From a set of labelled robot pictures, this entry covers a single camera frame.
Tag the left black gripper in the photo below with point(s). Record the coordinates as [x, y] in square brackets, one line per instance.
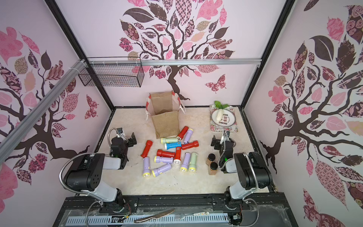
[130, 140]

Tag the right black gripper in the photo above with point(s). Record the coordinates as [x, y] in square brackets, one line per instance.
[217, 142]

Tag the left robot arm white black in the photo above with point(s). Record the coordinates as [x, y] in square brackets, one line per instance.
[103, 191]

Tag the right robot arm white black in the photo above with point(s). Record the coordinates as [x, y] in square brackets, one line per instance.
[239, 165]

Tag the burlap tote bag red trim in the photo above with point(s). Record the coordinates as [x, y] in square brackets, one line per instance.
[163, 109]

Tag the spice jar black lid upper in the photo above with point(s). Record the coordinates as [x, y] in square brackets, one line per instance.
[210, 158]

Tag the spice jar black lid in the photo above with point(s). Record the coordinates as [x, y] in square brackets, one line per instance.
[213, 168]
[210, 158]

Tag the floral placemat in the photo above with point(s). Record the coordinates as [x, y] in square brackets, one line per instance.
[216, 128]

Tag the spice jar black lid lower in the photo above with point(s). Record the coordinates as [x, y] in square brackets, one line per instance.
[213, 168]

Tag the white patterned plate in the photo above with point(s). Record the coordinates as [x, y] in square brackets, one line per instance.
[228, 119]

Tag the white radish toy green leaves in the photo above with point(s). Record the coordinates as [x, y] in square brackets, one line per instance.
[220, 110]

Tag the green flashlight right upright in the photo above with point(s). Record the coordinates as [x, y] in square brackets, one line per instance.
[193, 161]

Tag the purple flashlight centre horizontal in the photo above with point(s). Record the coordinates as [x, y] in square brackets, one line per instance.
[159, 159]

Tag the red flashlight centre horizontal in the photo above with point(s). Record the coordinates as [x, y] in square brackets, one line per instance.
[166, 154]

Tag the purple flashlight bottom diagonal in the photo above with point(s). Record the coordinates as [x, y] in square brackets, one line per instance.
[158, 171]

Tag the right flexible metal conduit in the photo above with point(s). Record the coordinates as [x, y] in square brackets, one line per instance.
[256, 187]

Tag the flexible metal conduit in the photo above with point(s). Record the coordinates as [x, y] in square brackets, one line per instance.
[256, 187]
[77, 174]

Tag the green flashlight near bag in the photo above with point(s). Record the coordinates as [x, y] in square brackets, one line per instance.
[169, 140]

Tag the red flashlight by bag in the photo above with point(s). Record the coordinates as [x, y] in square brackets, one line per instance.
[182, 133]

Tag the red flashlight white head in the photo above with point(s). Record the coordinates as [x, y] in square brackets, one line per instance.
[177, 158]

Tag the left flexible metal conduit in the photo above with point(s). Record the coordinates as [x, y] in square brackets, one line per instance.
[77, 174]

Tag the table knife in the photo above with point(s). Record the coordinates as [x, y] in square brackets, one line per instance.
[154, 217]

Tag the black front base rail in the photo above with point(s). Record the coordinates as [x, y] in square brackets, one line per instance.
[218, 202]

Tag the black wire wall basket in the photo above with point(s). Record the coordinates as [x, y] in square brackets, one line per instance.
[121, 72]

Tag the back aluminium frame bar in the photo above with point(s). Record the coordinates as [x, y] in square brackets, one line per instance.
[242, 61]

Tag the aluminium frame bar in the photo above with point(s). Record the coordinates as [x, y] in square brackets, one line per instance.
[9, 144]
[242, 61]

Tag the left aluminium frame bar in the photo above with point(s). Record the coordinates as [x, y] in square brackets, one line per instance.
[9, 144]

